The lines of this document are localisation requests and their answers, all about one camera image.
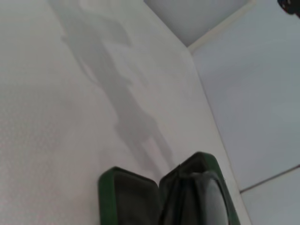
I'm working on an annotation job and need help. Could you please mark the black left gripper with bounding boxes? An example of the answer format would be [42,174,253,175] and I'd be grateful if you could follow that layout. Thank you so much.
[277,0,300,15]

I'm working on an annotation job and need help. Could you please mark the green glasses case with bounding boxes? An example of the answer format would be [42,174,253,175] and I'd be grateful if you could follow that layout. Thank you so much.
[98,151,241,225]

